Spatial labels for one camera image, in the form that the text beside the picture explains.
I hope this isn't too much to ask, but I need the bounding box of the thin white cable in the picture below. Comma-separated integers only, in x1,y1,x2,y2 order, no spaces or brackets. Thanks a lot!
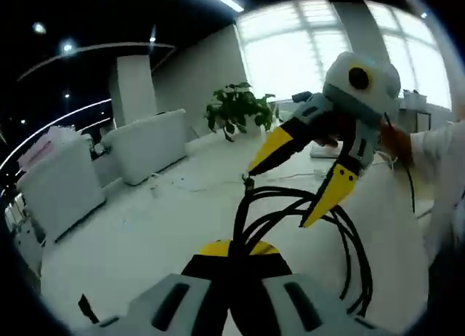
148,168,328,192

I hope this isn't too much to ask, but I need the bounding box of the empty white storage bin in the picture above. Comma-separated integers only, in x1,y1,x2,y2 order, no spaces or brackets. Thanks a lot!
101,108,188,186

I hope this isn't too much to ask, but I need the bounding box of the potted green plant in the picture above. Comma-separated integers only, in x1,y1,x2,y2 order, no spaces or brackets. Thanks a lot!
203,81,279,143

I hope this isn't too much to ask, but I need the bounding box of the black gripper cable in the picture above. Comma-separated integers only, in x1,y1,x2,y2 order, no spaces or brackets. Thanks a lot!
383,112,417,215

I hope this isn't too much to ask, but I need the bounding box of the stack of white papers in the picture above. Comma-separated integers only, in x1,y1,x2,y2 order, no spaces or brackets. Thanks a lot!
16,127,79,169

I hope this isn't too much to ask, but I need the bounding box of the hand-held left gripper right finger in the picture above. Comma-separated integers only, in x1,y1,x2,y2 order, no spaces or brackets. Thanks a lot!
232,241,394,336

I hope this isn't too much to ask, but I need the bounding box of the black Velcro strap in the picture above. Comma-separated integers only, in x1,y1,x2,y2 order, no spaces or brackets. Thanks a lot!
78,294,100,325

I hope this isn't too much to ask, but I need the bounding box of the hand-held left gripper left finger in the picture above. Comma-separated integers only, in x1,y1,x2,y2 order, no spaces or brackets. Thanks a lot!
68,239,238,336

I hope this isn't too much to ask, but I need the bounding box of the black braided USB data cable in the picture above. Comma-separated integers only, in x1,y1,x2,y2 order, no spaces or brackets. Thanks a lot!
232,172,375,317

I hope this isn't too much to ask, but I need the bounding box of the white storage bin with papers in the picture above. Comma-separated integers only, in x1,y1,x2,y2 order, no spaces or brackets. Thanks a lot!
16,132,108,244

